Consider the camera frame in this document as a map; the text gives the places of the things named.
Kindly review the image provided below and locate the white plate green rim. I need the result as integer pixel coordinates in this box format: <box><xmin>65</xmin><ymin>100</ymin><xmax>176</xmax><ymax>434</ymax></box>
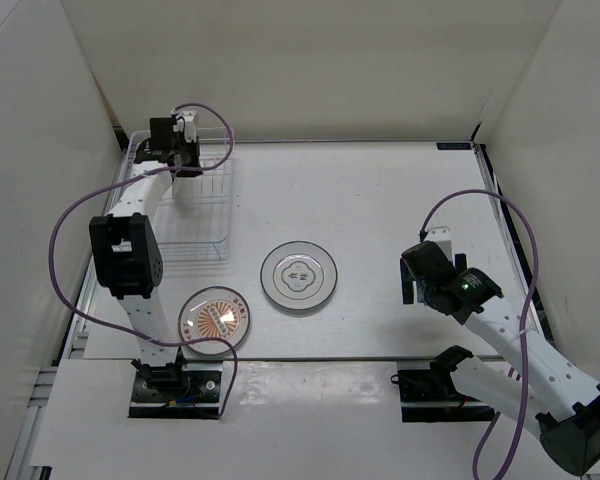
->
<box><xmin>260</xmin><ymin>241</ymin><xmax>339</xmax><ymax>315</ymax></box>

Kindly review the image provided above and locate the white plate orange pattern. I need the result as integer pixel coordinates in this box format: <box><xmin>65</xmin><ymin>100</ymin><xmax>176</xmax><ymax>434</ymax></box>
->
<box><xmin>178</xmin><ymin>286</ymin><xmax>251</xmax><ymax>357</ymax></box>

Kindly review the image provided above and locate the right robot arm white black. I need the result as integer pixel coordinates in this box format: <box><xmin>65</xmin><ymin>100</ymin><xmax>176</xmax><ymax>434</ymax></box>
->
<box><xmin>400</xmin><ymin>241</ymin><xmax>600</xmax><ymax>477</ymax></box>

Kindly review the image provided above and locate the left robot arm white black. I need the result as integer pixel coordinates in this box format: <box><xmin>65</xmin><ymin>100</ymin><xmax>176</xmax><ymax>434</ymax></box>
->
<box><xmin>89</xmin><ymin>111</ymin><xmax>200</xmax><ymax>400</ymax></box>

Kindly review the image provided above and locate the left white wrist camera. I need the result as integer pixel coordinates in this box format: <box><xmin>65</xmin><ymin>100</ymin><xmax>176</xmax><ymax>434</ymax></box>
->
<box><xmin>171</xmin><ymin>110</ymin><xmax>198</xmax><ymax>143</ymax></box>

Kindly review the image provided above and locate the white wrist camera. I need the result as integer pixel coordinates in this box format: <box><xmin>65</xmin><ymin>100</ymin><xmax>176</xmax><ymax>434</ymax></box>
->
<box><xmin>171</xmin><ymin>110</ymin><xmax>198</xmax><ymax>143</ymax></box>
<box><xmin>422</xmin><ymin>226</ymin><xmax>453</xmax><ymax>260</ymax></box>

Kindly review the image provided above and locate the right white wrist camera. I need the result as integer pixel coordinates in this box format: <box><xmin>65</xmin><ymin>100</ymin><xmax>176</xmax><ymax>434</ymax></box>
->
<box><xmin>422</xmin><ymin>226</ymin><xmax>453</xmax><ymax>260</ymax></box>

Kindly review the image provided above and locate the white wire dish rack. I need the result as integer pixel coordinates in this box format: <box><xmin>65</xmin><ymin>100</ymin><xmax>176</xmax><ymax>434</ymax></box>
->
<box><xmin>102</xmin><ymin>127</ymin><xmax>236</xmax><ymax>264</ymax></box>

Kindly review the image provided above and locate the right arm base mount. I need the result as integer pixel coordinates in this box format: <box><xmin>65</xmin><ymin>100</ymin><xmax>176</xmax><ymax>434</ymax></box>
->
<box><xmin>390</xmin><ymin>346</ymin><xmax>495</xmax><ymax>423</ymax></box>

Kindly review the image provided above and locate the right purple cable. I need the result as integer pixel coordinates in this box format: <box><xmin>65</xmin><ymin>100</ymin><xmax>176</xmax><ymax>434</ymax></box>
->
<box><xmin>417</xmin><ymin>188</ymin><xmax>539</xmax><ymax>480</ymax></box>

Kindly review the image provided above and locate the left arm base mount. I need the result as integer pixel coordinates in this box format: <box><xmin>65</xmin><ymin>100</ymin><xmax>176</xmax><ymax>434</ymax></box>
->
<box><xmin>128</xmin><ymin>357</ymin><xmax>223</xmax><ymax>420</ymax></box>

